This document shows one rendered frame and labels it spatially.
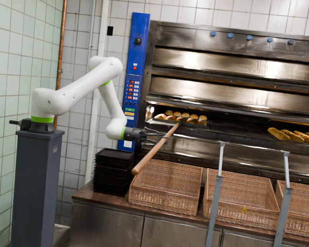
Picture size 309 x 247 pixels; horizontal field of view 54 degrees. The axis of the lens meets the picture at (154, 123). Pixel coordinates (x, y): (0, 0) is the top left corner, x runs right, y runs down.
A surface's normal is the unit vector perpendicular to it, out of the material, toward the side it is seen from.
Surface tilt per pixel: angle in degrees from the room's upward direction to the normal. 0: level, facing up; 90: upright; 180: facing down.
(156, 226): 90
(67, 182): 90
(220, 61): 70
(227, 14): 90
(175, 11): 90
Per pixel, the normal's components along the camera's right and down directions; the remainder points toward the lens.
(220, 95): -0.11, -0.22
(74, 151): -0.16, 0.11
